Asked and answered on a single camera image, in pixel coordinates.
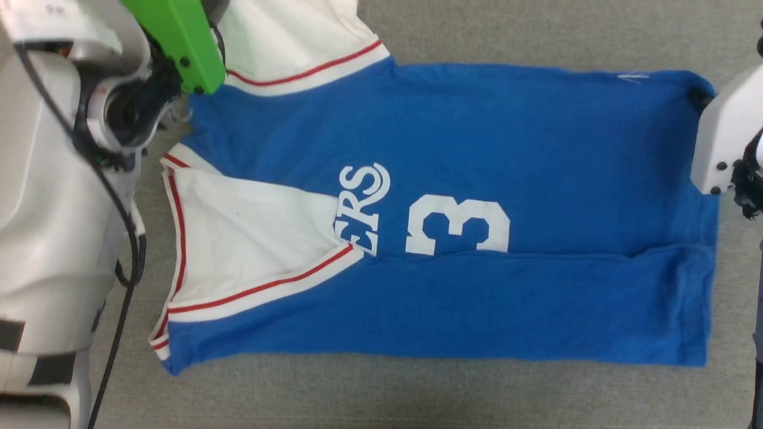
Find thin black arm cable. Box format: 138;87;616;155
15;45;147;429

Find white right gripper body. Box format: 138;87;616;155
690;66;763;197

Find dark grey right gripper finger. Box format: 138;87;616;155
687;86;717;113

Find blue white basketball jersey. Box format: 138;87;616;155
148;0;722;377

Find grey fabric sofa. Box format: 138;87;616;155
83;0;763;429

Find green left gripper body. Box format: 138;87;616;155
119;0;229;96

